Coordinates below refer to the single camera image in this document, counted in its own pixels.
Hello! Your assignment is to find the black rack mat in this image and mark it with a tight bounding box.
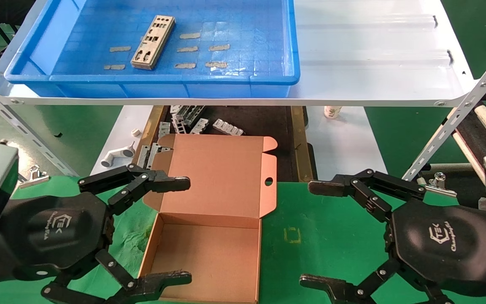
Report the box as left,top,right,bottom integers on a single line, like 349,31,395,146
420,106,486,203

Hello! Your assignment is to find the grey metal hinge plate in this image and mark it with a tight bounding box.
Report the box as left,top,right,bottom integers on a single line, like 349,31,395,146
148,142,173,171
136,144,151,168

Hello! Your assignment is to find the white metal shelf board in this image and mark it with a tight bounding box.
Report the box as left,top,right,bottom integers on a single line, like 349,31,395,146
0,0,480,107

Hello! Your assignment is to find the white plastic pipe fitting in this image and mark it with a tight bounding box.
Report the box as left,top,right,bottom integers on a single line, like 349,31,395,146
100,141,136,168

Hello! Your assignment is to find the white slotted angle upright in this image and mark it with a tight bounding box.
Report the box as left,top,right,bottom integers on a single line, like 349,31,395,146
0,75,80,178
402,37,486,183

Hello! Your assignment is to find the green table cloth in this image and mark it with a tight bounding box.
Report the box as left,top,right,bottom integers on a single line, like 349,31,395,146
0,175,486,304

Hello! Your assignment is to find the blue plastic tray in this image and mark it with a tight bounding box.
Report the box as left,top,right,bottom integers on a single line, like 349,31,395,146
4,0,301,98

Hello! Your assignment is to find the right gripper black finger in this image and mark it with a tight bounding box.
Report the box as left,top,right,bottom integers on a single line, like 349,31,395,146
300,258,454,304
308,169,427,222

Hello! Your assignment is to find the long grey metal bracket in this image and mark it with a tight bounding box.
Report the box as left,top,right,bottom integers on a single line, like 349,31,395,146
175,106,207,127

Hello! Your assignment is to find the grey ladder shaped metal part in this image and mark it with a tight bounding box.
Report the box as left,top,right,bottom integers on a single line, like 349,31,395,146
171,115,187,134

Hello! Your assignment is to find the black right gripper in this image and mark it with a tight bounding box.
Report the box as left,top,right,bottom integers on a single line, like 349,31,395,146
389,198,486,296

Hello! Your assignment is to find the brown cardboard box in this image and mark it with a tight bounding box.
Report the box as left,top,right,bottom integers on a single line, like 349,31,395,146
138,133,278,304

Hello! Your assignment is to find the silver binder clip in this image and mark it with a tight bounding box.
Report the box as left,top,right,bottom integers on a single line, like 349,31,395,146
18,165,51,190
424,172,458,198

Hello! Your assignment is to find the black tray with golden rim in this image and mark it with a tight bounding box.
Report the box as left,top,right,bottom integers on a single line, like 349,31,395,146
127,106,318,183

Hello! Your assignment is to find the grey ribbed metal part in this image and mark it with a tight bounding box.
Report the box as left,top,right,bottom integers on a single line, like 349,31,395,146
212,119,245,137
190,118,210,135

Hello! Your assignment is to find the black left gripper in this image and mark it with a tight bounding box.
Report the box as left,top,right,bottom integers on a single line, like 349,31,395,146
5,164,192,304

